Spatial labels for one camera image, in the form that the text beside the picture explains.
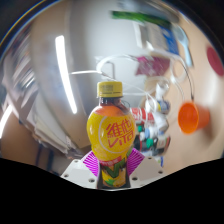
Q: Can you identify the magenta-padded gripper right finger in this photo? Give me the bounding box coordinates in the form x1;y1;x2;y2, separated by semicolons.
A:
125;148;167;189

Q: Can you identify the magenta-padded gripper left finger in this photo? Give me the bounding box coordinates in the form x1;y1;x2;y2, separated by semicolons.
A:
60;149;101;190

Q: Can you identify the yellow labelled tea drink bottle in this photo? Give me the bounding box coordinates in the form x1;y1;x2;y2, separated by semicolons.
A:
86;80;137;190

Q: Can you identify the dark bottle green cap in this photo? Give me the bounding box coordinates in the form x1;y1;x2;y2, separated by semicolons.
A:
133;134;158;151

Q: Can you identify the white bottle blue label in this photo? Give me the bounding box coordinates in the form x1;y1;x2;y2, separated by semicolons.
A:
145;98;172;115

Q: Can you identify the orange plastic cup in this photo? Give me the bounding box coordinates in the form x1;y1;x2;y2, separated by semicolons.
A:
177;101;211;135

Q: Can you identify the under-shelf light strip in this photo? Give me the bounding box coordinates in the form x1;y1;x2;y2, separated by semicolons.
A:
54;34;78;115

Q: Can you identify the magenta foil pouch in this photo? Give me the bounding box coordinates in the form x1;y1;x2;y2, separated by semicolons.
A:
134;55;171;77

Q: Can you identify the flat round red coaster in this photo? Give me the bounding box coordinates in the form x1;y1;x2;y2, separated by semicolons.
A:
205;45;224;77

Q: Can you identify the light blue hand mirror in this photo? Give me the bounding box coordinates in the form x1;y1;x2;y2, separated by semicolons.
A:
173;24;194;68

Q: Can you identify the tall green box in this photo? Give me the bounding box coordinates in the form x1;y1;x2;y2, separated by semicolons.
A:
110;10;173;26

